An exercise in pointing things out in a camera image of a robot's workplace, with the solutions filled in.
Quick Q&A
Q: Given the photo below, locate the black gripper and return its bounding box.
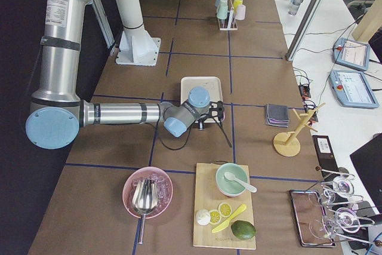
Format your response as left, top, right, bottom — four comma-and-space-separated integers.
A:
198, 100, 224, 130

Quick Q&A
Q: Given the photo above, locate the green plastic cup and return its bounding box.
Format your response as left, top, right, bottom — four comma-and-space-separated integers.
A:
216, 0, 228, 20

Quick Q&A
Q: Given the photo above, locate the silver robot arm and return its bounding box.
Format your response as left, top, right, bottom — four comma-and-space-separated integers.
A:
25, 0, 224, 149

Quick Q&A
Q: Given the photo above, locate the cream rabbit serving tray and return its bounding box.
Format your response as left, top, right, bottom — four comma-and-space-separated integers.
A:
179, 76, 223, 128

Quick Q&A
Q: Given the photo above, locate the white cup rack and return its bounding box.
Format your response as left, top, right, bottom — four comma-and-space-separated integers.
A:
215, 0, 238, 31

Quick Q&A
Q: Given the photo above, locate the pink plastic cup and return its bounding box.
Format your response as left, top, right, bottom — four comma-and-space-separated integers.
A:
235, 4, 246, 21

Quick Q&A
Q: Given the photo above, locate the yellow plastic cup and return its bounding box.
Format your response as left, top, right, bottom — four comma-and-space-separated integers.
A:
233, 0, 243, 11

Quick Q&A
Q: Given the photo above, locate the black metal tray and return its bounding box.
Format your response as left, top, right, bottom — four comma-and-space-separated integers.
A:
289, 190, 336, 248

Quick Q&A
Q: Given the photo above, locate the folded grey cloth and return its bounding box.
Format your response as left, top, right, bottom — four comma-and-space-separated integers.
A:
265, 103, 289, 128

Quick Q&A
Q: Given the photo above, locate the white plastic spoon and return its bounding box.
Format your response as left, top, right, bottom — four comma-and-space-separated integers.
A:
224, 171, 257, 193

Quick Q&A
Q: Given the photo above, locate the wooden mug tree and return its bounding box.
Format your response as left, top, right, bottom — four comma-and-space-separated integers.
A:
273, 103, 325, 157

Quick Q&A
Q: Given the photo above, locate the green bowl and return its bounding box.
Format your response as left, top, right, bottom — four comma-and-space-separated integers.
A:
215, 163, 249, 196

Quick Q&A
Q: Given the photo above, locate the wooden cutting board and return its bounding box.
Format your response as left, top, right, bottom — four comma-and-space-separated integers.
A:
193, 163, 257, 250

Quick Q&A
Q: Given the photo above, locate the pink ice bowl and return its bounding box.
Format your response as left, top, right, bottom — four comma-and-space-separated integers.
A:
122, 166, 174, 219

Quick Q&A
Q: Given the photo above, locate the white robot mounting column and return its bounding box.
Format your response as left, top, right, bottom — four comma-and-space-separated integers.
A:
116, 0, 161, 66

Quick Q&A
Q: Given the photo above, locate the large lemon slice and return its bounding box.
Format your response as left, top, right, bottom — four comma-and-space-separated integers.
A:
217, 202, 233, 218

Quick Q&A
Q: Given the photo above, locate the small lemon slice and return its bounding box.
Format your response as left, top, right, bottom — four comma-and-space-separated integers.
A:
208, 209, 221, 225

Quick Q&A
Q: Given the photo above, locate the white cream dollop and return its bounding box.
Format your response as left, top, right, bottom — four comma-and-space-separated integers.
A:
196, 209, 211, 226

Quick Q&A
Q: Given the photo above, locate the metal ice scoop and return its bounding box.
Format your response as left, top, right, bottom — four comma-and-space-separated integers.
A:
132, 179, 158, 244

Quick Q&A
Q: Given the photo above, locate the yellow plastic knife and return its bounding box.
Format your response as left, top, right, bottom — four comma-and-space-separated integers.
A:
211, 204, 247, 234

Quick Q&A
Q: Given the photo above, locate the black label box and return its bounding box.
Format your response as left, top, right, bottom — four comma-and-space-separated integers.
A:
312, 135, 338, 171

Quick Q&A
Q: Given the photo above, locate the green avocado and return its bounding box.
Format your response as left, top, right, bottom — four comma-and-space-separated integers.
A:
231, 220, 257, 240

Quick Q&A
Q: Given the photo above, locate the lower teach pendant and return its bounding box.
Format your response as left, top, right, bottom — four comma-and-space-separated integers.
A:
329, 70, 379, 109

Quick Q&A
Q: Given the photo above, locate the teach pendant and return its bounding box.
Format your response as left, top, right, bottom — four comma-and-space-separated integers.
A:
329, 70, 379, 109
333, 38, 371, 72

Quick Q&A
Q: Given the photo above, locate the upper teach pendant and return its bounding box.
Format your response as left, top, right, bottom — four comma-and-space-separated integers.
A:
333, 38, 371, 72

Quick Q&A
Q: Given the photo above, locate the wine glass rack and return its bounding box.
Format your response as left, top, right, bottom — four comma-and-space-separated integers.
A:
308, 166, 381, 248

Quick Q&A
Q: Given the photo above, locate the aluminium frame post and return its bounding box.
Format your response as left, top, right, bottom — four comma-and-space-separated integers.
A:
285, 0, 323, 62

